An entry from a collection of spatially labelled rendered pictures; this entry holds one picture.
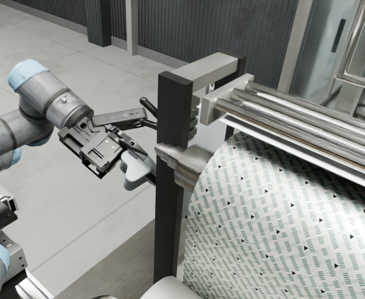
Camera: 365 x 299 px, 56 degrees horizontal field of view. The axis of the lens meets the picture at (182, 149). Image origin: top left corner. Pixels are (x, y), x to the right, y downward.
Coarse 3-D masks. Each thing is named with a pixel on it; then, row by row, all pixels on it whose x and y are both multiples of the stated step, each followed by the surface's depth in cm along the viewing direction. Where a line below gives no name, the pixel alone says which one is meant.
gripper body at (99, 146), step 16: (80, 112) 65; (64, 128) 65; (80, 128) 66; (96, 128) 67; (112, 128) 65; (64, 144) 67; (80, 144) 66; (96, 144) 63; (112, 144) 65; (96, 160) 63; (112, 160) 63
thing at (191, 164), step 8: (184, 152) 46; (192, 152) 46; (200, 152) 46; (208, 152) 46; (184, 160) 46; (192, 160) 45; (200, 160) 45; (208, 160) 45; (176, 168) 46; (184, 168) 45; (192, 168) 45; (200, 168) 44; (176, 176) 46; (184, 176) 45; (192, 176) 45; (184, 184) 46; (192, 184) 45; (192, 192) 46
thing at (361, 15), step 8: (360, 0) 53; (360, 8) 53; (360, 16) 53; (352, 24) 55; (360, 24) 54; (352, 32) 55; (360, 32) 55; (352, 40) 55; (344, 48) 57; (352, 48) 56; (344, 56) 57; (344, 64) 58; (344, 72) 58
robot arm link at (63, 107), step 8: (64, 96) 66; (72, 96) 67; (56, 104) 65; (64, 104) 65; (72, 104) 65; (80, 104) 66; (48, 112) 66; (56, 112) 65; (64, 112) 65; (72, 112) 65; (56, 120) 66; (64, 120) 65
